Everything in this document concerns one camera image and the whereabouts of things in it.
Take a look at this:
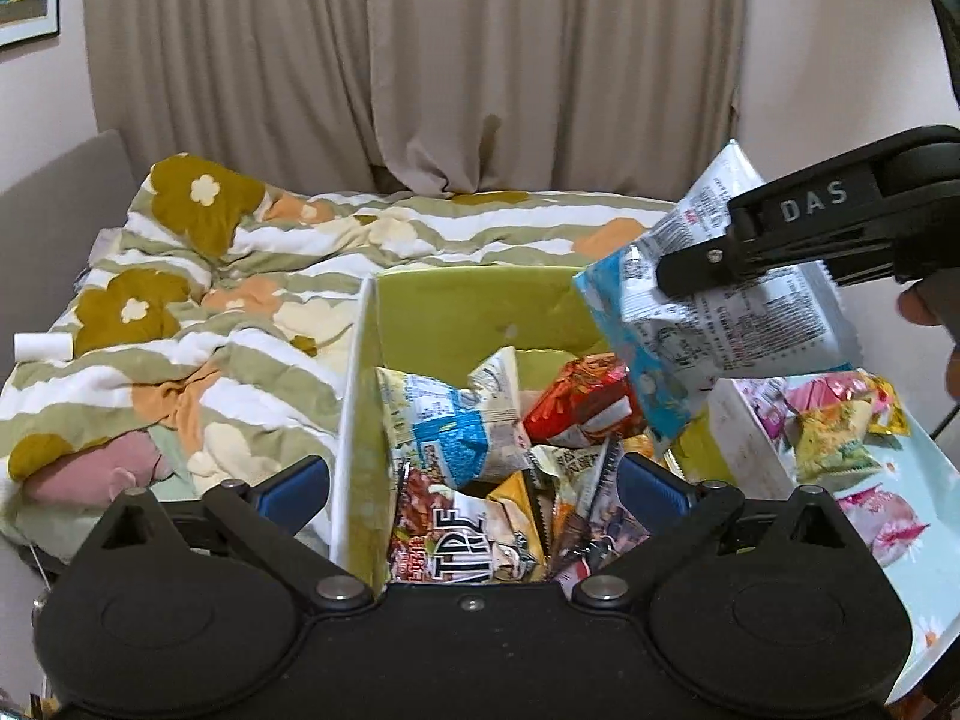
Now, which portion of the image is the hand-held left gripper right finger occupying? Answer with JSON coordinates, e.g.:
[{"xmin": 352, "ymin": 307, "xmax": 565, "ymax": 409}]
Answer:
[{"xmin": 574, "ymin": 454, "xmax": 863, "ymax": 612}]

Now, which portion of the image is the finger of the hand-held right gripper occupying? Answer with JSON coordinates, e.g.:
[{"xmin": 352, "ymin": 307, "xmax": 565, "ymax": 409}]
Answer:
[{"xmin": 655, "ymin": 157, "xmax": 905, "ymax": 301}]

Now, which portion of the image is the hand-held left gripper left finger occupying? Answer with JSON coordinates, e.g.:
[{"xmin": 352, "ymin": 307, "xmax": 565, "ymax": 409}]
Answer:
[{"xmin": 96, "ymin": 456, "xmax": 374, "ymax": 612}]

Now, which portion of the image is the white and blue snack bag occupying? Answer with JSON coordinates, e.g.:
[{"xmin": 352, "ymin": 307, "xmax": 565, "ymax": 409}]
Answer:
[{"xmin": 574, "ymin": 139, "xmax": 863, "ymax": 445}]

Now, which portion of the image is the pile of snack packets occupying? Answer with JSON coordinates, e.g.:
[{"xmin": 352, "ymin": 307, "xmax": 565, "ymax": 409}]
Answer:
[{"xmin": 377, "ymin": 347, "xmax": 676, "ymax": 586}]

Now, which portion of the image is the yellow-green cardboard box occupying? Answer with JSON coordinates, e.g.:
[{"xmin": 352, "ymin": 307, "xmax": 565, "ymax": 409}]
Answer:
[{"xmin": 330, "ymin": 262, "xmax": 722, "ymax": 590}]

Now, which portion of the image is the person's right hand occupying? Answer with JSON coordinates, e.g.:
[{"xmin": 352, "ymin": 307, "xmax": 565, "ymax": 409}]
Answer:
[{"xmin": 896, "ymin": 270, "xmax": 960, "ymax": 398}]

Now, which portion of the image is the white candy box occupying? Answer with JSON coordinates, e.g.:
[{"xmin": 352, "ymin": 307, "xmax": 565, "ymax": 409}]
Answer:
[{"xmin": 707, "ymin": 370, "xmax": 913, "ymax": 497}]

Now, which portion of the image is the pink candy packet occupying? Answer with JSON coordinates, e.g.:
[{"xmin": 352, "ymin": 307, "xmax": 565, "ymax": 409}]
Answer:
[{"xmin": 782, "ymin": 377, "xmax": 850, "ymax": 422}]

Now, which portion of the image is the yellow-green candy packet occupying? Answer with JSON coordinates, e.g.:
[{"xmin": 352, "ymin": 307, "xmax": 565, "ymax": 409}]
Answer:
[{"xmin": 793, "ymin": 400, "xmax": 883, "ymax": 482}]

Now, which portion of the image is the floral striped blanket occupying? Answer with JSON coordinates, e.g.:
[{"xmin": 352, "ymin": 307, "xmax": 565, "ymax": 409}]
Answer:
[{"xmin": 0, "ymin": 153, "xmax": 676, "ymax": 550}]

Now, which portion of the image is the pink plush toy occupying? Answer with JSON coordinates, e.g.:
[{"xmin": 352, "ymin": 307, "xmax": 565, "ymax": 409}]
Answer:
[{"xmin": 22, "ymin": 431, "xmax": 175, "ymax": 512}]

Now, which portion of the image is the pink patterned packet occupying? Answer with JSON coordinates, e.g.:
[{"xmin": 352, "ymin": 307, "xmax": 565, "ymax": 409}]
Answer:
[{"xmin": 835, "ymin": 485, "xmax": 926, "ymax": 569}]

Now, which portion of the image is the small white roll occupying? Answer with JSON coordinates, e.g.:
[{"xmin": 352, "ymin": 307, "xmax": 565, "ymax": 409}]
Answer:
[{"xmin": 14, "ymin": 333, "xmax": 73, "ymax": 363}]

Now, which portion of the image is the grey padded headboard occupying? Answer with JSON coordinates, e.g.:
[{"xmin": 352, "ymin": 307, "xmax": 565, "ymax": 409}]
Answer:
[{"xmin": 0, "ymin": 130, "xmax": 145, "ymax": 365}]

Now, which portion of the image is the beige curtain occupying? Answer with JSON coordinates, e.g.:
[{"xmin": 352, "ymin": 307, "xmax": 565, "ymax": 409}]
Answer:
[{"xmin": 82, "ymin": 0, "xmax": 751, "ymax": 197}]

